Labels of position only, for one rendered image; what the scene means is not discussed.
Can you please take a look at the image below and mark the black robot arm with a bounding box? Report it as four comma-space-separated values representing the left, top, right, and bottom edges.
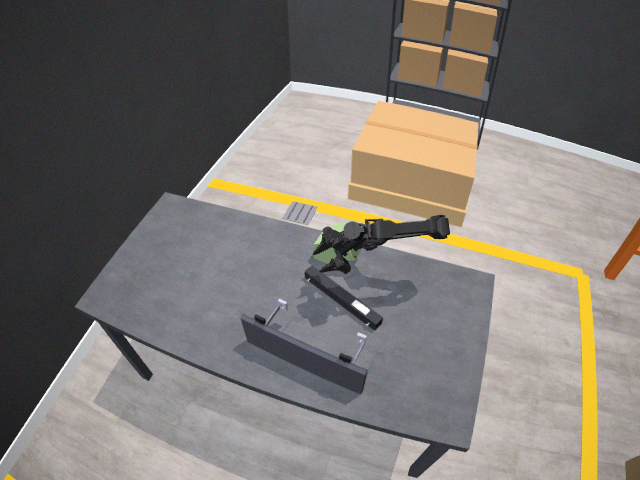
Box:
323, 215, 450, 251

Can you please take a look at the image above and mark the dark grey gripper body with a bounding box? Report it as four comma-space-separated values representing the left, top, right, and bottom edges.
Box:
322, 227, 357, 274

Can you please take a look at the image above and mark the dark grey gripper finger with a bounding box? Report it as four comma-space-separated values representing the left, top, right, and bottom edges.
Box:
319, 258, 342, 273
313, 233, 332, 255

